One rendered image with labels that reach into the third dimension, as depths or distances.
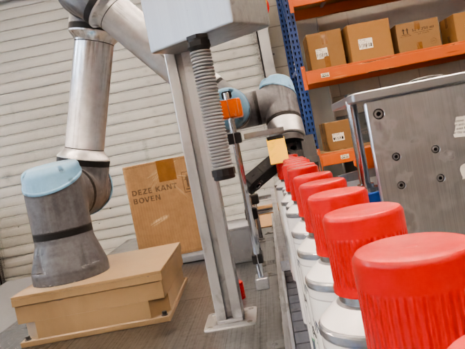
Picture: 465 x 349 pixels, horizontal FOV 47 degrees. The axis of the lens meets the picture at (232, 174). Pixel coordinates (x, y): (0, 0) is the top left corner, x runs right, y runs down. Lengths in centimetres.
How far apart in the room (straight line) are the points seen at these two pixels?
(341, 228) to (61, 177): 89
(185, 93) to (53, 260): 41
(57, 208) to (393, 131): 75
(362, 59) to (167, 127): 196
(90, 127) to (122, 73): 421
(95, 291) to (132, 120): 439
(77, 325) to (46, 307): 7
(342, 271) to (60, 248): 89
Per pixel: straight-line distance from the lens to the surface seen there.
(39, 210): 108
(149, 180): 150
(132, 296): 101
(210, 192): 88
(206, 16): 79
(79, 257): 107
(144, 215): 151
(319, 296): 29
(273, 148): 87
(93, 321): 104
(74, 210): 108
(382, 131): 45
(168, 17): 84
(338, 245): 22
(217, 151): 76
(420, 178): 46
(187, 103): 89
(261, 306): 98
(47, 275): 108
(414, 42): 490
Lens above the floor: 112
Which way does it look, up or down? 3 degrees down
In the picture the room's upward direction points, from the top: 11 degrees counter-clockwise
